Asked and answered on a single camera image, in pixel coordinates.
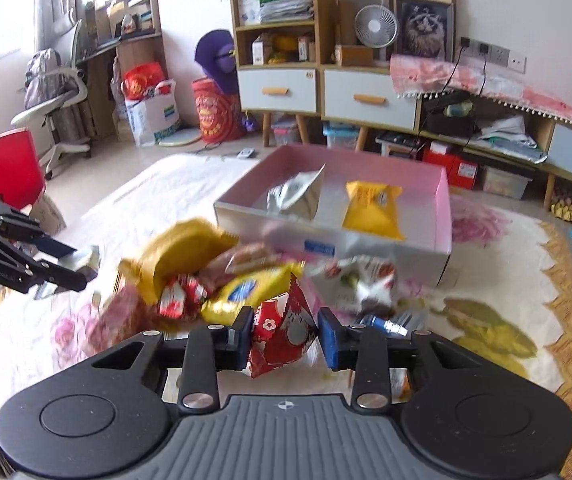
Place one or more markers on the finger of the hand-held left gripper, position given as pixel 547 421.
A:
pixel 68 280
pixel 58 247

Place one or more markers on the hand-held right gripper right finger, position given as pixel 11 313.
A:
pixel 333 342

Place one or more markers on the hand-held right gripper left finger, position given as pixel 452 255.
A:
pixel 240 340

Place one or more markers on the small silver snack packet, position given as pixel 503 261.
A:
pixel 84 259

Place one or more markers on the red patterned snack packet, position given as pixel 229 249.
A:
pixel 281 335

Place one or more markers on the yellow blue-label snack packet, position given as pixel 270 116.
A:
pixel 246 290

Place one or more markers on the white red-print snack packet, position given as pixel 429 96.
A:
pixel 361 280

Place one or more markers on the red white candy packet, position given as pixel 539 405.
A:
pixel 180 297

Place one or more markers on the large golden snack bag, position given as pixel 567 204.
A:
pixel 175 250

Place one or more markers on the pink cardboard box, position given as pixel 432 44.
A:
pixel 416 260

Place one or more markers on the blue white stick packet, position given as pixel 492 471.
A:
pixel 391 324

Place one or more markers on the pink brown snack packet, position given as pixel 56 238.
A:
pixel 236 260

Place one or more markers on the red bucket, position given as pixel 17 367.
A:
pixel 10 165

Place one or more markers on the floral white bed sheet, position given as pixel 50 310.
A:
pixel 130 195

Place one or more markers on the small yellow snack packet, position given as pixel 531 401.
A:
pixel 371 210

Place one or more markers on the white office chair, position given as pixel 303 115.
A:
pixel 63 90

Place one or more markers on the white shopping bag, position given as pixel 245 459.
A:
pixel 153 117

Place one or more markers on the grey backpack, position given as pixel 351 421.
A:
pixel 40 77

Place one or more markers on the red gift bag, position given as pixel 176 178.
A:
pixel 140 82

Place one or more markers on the white remote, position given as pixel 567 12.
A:
pixel 247 152

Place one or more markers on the blue-lid storage box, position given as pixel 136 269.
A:
pixel 341 136

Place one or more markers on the red cylindrical bag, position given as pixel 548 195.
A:
pixel 218 112

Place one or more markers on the clear plastic storage box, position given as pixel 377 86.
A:
pixel 286 132

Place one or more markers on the wooden desk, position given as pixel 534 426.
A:
pixel 138 50

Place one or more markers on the red cardboard box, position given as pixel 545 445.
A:
pixel 453 165

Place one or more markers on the wide clear storage box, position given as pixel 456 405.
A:
pixel 506 182

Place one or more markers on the purple plush toy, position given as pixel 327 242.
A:
pixel 215 55

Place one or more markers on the black device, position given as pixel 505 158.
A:
pixel 446 120

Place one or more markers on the low wooden drawer cabinet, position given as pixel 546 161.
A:
pixel 366 95

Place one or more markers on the tall wooden shelf cabinet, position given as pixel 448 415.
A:
pixel 276 87

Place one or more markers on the egg carton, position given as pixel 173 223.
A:
pixel 568 207

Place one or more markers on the pink floral table cloth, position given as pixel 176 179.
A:
pixel 421 72

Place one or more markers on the wooden box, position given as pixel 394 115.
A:
pixel 355 56

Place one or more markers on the small printed box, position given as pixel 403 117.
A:
pixel 306 49

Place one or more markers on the yellow toy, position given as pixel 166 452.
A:
pixel 286 47

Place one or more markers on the long wooden TV stand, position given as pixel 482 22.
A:
pixel 571 147

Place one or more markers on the small white desk fan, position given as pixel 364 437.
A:
pixel 377 27

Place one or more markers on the stack of papers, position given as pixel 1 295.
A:
pixel 281 7

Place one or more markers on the wall power sockets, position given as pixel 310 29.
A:
pixel 496 52

